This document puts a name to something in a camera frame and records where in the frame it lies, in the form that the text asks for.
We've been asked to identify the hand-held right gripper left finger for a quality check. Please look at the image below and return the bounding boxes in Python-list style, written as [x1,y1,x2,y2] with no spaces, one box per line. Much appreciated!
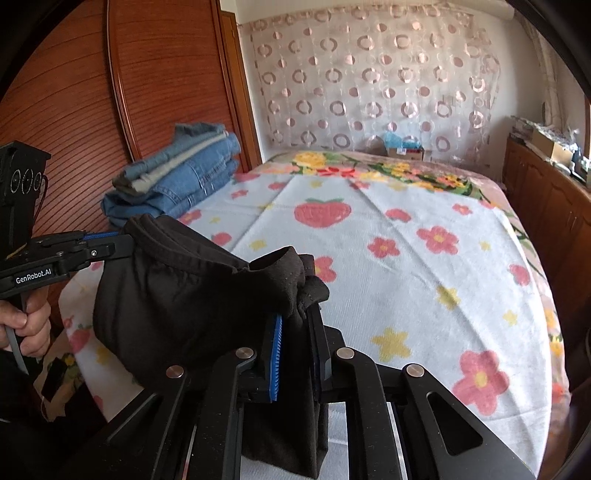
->
[88,314,284,480]

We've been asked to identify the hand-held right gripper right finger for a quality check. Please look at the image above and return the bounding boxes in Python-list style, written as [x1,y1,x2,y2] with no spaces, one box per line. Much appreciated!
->
[307,305,536,480]

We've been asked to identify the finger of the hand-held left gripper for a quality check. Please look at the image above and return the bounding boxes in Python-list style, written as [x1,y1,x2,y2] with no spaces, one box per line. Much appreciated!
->
[59,235,136,274]
[69,231,123,243]

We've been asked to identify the black pants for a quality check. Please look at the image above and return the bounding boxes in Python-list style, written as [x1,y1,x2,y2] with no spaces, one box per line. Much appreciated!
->
[92,213,331,479]

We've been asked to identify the person's left hand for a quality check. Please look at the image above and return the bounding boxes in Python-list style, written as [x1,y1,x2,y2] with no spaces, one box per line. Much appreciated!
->
[0,299,52,360]

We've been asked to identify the light blue folded jeans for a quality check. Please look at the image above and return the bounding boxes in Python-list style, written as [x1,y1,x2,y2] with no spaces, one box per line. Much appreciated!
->
[113,122,228,188]

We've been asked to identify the white strawberry print blanket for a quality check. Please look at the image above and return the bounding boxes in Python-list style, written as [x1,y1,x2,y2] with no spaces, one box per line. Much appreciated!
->
[60,173,562,480]

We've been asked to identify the floral print blanket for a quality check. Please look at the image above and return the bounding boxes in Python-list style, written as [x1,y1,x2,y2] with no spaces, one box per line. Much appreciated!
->
[263,150,570,407]

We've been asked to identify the small cardboard box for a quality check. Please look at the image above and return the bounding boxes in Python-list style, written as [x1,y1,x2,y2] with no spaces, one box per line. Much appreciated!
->
[383,143,433,162]

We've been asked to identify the blue plastic bag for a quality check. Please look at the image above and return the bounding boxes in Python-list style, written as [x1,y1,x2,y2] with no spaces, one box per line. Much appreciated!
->
[382,132,424,151]

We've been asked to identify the pink bed blanket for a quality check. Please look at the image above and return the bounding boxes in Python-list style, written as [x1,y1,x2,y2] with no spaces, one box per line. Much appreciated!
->
[268,150,511,188]

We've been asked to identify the long wooden cabinet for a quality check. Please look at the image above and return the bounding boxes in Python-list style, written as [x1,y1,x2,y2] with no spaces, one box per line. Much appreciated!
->
[501,136,591,289]

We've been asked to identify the sheer circle pattern curtain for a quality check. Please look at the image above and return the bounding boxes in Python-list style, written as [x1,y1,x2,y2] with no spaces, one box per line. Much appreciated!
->
[249,2,505,160]

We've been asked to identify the open cardboard box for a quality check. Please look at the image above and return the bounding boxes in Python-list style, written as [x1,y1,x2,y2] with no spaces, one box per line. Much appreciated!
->
[531,128,574,163]

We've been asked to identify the beige patterned window curtain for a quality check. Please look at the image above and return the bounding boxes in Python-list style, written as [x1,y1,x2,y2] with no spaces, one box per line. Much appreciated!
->
[538,23,574,136]

